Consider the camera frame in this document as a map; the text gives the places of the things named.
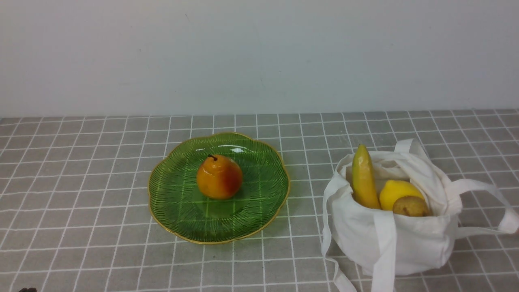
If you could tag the white cloth bag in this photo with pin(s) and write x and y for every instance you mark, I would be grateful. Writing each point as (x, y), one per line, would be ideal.
(385, 244)

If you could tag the grey checkered tablecloth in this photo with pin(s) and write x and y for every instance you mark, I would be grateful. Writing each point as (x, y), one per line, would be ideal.
(74, 204)

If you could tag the yellow-green banana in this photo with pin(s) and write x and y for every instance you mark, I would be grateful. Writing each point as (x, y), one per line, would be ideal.
(363, 181)

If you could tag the green glass plate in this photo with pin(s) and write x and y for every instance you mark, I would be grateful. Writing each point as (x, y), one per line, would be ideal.
(177, 205)

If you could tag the orange pear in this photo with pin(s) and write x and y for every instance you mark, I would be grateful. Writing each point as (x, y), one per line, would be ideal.
(219, 177)

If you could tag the yellow lemon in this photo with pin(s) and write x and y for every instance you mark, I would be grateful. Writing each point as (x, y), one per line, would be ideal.
(395, 189)

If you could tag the brown potato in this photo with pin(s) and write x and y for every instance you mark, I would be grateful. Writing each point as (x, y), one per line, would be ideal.
(411, 206)

